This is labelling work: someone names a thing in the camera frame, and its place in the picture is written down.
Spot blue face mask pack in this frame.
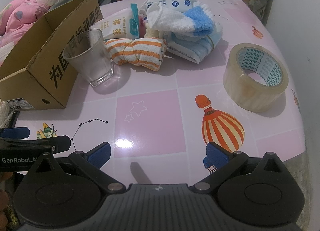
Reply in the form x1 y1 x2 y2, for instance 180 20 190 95
164 22 223 64

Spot orange striped towel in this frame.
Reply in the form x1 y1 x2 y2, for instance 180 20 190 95
105 38 167 72

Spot cotton swab bag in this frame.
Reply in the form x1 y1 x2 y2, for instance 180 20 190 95
90 4 139 40

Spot white and blue fluffy towel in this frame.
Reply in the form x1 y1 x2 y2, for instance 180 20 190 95
146 2 215 37

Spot wet wipes pack blue dots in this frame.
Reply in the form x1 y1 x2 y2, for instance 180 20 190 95
139 0 197 13

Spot cream cloth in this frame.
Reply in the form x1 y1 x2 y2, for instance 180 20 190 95
144 23 160 38

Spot person's left hand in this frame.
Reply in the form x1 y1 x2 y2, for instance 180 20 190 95
0 172 13 230

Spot brown cardboard box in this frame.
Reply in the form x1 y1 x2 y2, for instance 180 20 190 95
1 0 103 110

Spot clear packing tape roll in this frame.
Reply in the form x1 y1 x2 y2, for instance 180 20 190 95
223 43 289 113

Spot clear drinking glass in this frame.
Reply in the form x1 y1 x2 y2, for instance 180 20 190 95
62 29 114 87

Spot pink floral blanket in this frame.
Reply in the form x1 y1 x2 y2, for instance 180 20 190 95
1 0 49 47

